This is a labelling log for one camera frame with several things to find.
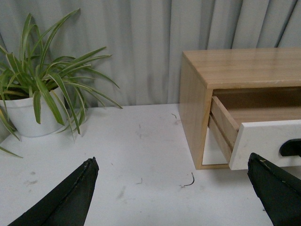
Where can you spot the grey curtain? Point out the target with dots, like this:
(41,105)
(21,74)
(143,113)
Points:
(145,38)

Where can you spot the light wooden cabinet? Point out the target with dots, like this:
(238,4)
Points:
(265,72)

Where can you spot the white plant pot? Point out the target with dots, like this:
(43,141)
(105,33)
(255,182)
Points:
(18,116)

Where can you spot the black drawer handle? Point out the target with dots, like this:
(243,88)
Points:
(291,147)

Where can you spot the green spider plant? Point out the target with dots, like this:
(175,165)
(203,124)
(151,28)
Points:
(31,73)

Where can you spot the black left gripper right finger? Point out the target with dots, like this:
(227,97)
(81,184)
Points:
(278,190)

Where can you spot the white front wooden drawer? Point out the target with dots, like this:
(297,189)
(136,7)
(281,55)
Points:
(241,125)

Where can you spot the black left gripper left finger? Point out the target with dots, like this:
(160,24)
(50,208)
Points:
(68,203)

